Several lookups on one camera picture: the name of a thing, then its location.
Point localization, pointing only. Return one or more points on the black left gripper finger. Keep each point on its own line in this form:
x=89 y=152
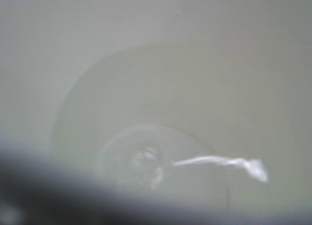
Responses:
x=47 y=192

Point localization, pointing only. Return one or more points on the white paper coffee cup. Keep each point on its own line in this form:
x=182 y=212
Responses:
x=203 y=104

